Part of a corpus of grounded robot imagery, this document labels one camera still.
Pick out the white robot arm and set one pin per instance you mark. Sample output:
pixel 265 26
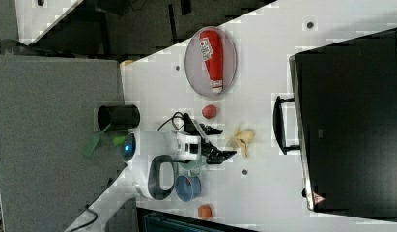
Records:
pixel 148 152

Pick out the blue bowl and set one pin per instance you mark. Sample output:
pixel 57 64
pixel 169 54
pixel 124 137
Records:
pixel 188 188

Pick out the orange toy fruit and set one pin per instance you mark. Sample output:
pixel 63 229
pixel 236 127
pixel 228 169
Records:
pixel 205 212

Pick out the black toaster oven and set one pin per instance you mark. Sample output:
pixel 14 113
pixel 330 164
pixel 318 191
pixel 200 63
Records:
pixel 342 118

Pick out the red ketchup bottle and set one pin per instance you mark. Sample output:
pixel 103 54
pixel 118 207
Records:
pixel 211 48

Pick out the green mug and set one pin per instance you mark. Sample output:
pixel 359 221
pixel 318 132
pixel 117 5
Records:
pixel 191 165

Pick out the green slotted spatula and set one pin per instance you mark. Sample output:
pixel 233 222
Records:
pixel 93 141

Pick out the grey round plate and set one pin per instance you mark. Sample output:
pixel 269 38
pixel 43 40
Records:
pixel 195 68

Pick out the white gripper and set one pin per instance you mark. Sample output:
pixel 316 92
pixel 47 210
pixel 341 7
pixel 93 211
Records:
pixel 189 147

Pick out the peeled toy banana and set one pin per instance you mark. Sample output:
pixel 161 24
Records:
pixel 241 138

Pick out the toy strawberry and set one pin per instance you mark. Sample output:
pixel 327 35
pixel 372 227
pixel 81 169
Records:
pixel 209 111

